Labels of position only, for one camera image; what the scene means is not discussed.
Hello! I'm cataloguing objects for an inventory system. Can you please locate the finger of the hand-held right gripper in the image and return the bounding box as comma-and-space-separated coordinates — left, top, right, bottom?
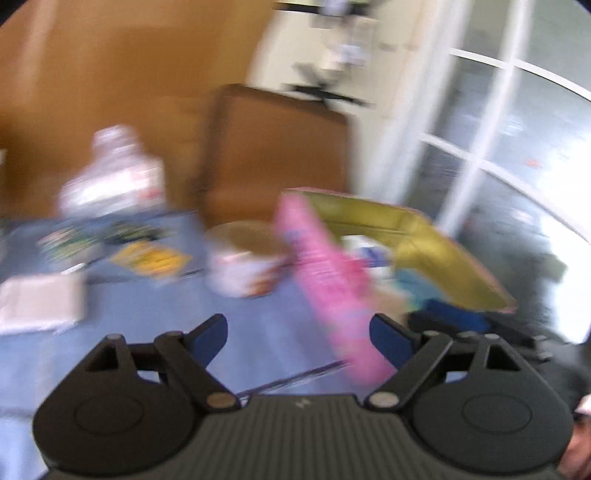
406, 299, 555, 361

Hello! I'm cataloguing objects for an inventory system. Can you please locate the black tape cross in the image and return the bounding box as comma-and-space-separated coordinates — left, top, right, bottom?
284, 62, 370, 109

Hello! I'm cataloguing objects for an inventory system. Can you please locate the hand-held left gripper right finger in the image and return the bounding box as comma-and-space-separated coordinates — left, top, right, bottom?
367, 314, 527, 411

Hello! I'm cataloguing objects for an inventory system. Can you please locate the white framed glass door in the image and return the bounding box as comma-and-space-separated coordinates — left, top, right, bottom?
355, 0, 591, 344

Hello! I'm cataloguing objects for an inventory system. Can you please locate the pink biscuit tin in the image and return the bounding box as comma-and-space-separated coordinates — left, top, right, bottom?
274, 187, 518, 388

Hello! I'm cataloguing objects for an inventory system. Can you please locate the dark green packet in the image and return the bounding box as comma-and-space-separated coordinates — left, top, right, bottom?
104, 222, 176, 245

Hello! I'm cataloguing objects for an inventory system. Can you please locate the white plastic tray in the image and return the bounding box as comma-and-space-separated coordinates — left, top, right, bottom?
0, 274, 86, 335

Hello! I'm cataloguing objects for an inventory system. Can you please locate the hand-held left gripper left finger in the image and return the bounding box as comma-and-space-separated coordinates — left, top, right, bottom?
85, 314, 242, 411

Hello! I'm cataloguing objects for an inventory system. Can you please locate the brown woven chair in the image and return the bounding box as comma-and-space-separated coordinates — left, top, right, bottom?
196, 84, 354, 229

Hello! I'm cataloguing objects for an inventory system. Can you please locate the blue checked tablecloth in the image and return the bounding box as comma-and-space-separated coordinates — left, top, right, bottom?
0, 210, 467, 480

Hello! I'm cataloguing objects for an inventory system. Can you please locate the labelled food can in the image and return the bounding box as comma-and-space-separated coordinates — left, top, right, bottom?
205, 220, 294, 298

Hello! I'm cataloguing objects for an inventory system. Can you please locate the yellow packet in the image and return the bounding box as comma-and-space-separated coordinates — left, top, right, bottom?
108, 240, 192, 280

